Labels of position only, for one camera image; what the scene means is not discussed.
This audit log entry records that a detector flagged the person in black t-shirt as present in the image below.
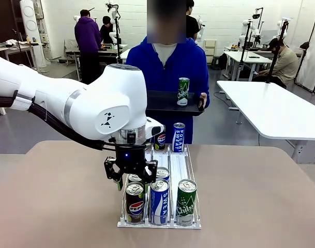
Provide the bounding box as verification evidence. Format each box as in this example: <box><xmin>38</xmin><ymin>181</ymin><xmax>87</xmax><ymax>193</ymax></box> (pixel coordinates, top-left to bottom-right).
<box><xmin>185</xmin><ymin>0</ymin><xmax>201</xmax><ymax>40</ymax></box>

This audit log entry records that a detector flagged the small white table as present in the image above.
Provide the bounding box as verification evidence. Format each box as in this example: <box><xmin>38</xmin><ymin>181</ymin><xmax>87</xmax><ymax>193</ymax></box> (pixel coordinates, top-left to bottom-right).
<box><xmin>222</xmin><ymin>50</ymin><xmax>273</xmax><ymax>81</ymax></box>

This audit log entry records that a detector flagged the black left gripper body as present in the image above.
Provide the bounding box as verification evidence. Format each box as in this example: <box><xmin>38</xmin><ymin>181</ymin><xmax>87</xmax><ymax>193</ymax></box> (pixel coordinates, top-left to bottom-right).
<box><xmin>114</xmin><ymin>145</ymin><xmax>147</xmax><ymax>179</ymax></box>

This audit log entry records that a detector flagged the person in purple hoodie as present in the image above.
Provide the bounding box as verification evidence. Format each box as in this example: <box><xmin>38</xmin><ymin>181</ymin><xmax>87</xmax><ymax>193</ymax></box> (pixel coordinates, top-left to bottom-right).
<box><xmin>74</xmin><ymin>9</ymin><xmax>102</xmax><ymax>85</ymax></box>

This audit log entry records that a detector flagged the black plastic tray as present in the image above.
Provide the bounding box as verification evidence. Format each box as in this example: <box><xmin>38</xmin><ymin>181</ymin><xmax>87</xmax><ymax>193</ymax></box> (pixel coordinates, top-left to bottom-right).
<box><xmin>146</xmin><ymin>90</ymin><xmax>206</xmax><ymax>117</ymax></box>

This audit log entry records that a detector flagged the large white table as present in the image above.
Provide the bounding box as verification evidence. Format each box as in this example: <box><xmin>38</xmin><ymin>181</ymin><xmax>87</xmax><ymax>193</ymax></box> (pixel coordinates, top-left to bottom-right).
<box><xmin>216</xmin><ymin>80</ymin><xmax>315</xmax><ymax>163</ymax></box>

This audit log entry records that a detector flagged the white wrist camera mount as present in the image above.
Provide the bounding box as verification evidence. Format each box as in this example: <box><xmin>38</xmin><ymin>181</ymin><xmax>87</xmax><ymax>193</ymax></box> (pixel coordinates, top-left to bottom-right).
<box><xmin>146</xmin><ymin>117</ymin><xmax>166</xmax><ymax>137</ymax></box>

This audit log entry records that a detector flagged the black Pepsi can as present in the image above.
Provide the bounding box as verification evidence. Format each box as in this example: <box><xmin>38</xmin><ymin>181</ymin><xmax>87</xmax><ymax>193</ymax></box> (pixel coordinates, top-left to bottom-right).
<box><xmin>128</xmin><ymin>173</ymin><xmax>144</xmax><ymax>184</ymax></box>
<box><xmin>154</xmin><ymin>131</ymin><xmax>166</xmax><ymax>151</ymax></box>
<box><xmin>125</xmin><ymin>182</ymin><xmax>145</xmax><ymax>224</ymax></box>

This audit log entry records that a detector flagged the person in blue hoodie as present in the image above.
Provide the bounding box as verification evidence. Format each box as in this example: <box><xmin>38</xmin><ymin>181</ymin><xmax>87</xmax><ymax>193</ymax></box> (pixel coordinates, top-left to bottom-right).
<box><xmin>125</xmin><ymin>0</ymin><xmax>211</xmax><ymax>145</ymax></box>

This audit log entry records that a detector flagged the black tripod stand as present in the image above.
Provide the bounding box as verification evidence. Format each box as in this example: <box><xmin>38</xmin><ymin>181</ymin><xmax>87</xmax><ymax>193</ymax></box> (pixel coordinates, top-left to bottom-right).
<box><xmin>265</xmin><ymin>20</ymin><xmax>289</xmax><ymax>84</ymax></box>
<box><xmin>234</xmin><ymin>20</ymin><xmax>253</xmax><ymax>81</ymax></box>
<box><xmin>293</xmin><ymin>0</ymin><xmax>315</xmax><ymax>94</ymax></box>

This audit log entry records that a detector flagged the person's left hand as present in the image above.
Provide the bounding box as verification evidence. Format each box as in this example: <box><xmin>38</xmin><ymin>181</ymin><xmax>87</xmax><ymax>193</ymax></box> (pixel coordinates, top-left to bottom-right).
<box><xmin>197</xmin><ymin>92</ymin><xmax>208</xmax><ymax>112</ymax></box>

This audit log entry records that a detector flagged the white tower air conditioner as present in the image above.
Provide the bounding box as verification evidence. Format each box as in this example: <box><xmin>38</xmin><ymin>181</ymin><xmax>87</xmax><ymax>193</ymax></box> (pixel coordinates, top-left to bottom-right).
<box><xmin>19</xmin><ymin>0</ymin><xmax>51</xmax><ymax>68</ymax></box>

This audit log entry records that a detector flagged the cluttered white side table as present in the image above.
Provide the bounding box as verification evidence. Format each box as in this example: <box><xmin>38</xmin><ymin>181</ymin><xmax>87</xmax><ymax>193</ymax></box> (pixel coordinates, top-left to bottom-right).
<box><xmin>0</xmin><ymin>38</ymin><xmax>37</xmax><ymax>71</ymax></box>

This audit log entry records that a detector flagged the blue Pocari Sweat can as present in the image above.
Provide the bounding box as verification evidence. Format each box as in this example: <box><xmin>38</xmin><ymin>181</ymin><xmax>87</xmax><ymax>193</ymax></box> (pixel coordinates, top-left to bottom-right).
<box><xmin>172</xmin><ymin>122</ymin><xmax>186</xmax><ymax>153</ymax></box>
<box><xmin>149</xmin><ymin>178</ymin><xmax>170</xmax><ymax>226</ymax></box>
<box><xmin>156</xmin><ymin>167</ymin><xmax>170</xmax><ymax>182</ymax></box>

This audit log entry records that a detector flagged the green Chilsung cider can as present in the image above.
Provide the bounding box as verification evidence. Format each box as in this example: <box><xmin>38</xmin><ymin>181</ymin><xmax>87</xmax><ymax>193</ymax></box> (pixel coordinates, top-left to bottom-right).
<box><xmin>177</xmin><ymin>77</ymin><xmax>190</xmax><ymax>107</ymax></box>
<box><xmin>176</xmin><ymin>179</ymin><xmax>198</xmax><ymax>226</ymax></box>

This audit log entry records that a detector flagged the black sleeved arm cable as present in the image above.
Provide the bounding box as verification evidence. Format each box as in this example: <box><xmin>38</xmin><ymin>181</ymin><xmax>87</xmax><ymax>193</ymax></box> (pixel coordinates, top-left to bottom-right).
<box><xmin>0</xmin><ymin>95</ymin><xmax>147</xmax><ymax>153</ymax></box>

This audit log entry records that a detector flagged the person in black top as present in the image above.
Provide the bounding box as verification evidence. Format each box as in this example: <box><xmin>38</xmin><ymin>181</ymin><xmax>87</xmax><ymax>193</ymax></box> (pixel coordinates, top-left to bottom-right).
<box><xmin>99</xmin><ymin>15</ymin><xmax>114</xmax><ymax>44</ymax></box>

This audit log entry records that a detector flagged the seated person in beige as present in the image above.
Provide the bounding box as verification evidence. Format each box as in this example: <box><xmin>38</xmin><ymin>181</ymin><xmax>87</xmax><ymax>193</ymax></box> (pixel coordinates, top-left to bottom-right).
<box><xmin>252</xmin><ymin>38</ymin><xmax>300</xmax><ymax>89</ymax></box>

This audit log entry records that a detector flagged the clear acrylic can rack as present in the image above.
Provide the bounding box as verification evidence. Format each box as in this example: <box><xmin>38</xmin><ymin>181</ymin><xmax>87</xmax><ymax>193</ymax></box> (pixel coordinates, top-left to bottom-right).
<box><xmin>117</xmin><ymin>144</ymin><xmax>202</xmax><ymax>230</ymax></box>

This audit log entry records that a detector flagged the black stool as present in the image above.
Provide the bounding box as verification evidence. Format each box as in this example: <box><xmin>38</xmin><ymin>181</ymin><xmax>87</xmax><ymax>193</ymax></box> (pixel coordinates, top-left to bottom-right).
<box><xmin>211</xmin><ymin>53</ymin><xmax>228</xmax><ymax>71</ymax></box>

